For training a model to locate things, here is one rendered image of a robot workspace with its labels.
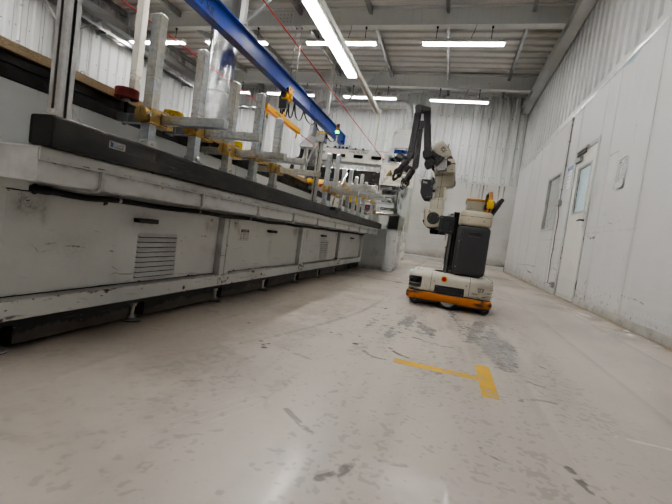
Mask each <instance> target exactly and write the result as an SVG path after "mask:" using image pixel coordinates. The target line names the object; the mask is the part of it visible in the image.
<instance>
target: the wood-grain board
mask: <svg viewBox="0 0 672 504"><path fill-rule="evenodd" d="M0 48H1V49H3V50H6V51H8V52H10V53H13V54H15V55H17V56H19V57H22V58H24V59H26V60H28V61H31V62H33V63H35V64H37V65H40V66H42V67H44V68H46V69H49V70H51V63H52V59H50V58H48V57H46V56H44V55H42V54H40V53H37V52H35V51H33V50H31V49H29V48H27V47H25V46H23V45H21V44H18V43H16V42H14V41H12V40H10V39H8V38H6V37H4V36H1V35H0ZM75 81H76V82H78V83H80V84H83V85H85V86H87V87H89V88H92V89H94V90H96V91H98V92H101V93H103V94H105V95H108V96H110V97H112V98H114V99H117V100H119V101H121V102H122V100H121V99H118V98H116V97H115V96H114V90H115V89H114V88H112V87H110V86H107V85H105V84H103V83H101V82H99V81H97V80H95V79H93V78H91V77H88V76H86V75H84V74H82V73H80V72H78V71H76V73H75ZM128 105H130V106H132V107H135V108H136V107H137V106H139V105H143V102H141V101H139V102H137V103H135V102H130V104H129V103H128ZM213 142H214V143H216V144H218V145H220V144H221V143H224V140H222V139H213ZM286 175H288V176H291V177H293V178H295V179H298V180H300V181H302V182H304V183H307V179H305V178H303V177H301V176H298V175H292V174H286ZM307 184H309V183H307ZM309 185H310V184H309Z"/></svg>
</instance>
